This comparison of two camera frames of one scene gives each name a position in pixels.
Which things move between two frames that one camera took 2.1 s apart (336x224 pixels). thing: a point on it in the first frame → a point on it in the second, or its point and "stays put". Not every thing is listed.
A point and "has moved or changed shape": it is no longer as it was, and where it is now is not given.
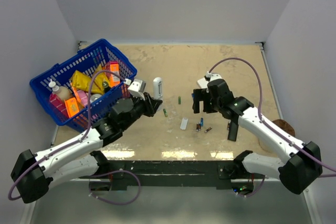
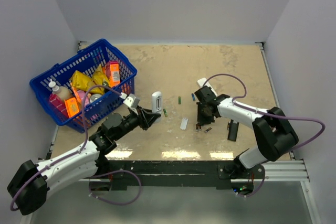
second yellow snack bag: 99,78 stays put
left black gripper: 150,104 → 145,117
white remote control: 157,88 has moved or changed shape
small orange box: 72,106 stays put
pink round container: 83,97 stays put
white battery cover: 184,124 stays put
